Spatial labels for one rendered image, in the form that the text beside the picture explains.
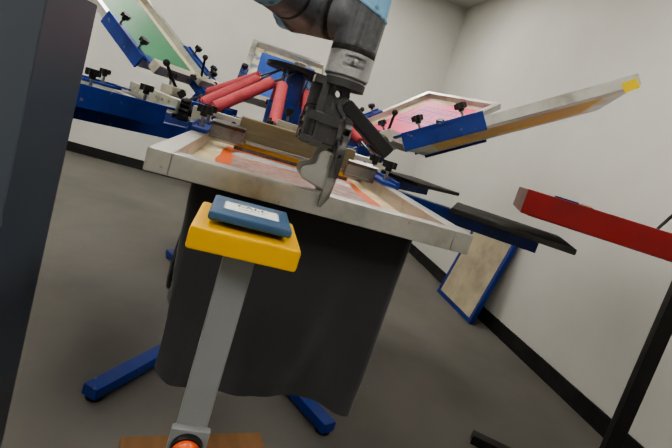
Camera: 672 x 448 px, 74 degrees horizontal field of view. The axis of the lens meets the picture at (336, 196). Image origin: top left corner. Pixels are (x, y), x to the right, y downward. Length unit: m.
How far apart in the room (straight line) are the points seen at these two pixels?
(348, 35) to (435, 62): 5.20
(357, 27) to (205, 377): 0.55
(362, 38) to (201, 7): 4.90
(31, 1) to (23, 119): 0.20
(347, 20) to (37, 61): 0.55
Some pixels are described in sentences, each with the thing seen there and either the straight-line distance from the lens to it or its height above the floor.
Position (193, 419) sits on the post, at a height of 0.68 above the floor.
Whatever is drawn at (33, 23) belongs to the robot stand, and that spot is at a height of 1.12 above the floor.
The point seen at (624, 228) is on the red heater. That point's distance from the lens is 1.80.
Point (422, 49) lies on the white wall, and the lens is 5.88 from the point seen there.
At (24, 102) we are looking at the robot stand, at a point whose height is 0.98.
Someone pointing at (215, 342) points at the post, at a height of 0.80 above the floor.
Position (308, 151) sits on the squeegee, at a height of 1.02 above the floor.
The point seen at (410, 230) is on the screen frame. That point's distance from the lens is 0.81.
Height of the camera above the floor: 1.10
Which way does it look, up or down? 8 degrees down
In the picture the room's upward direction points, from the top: 17 degrees clockwise
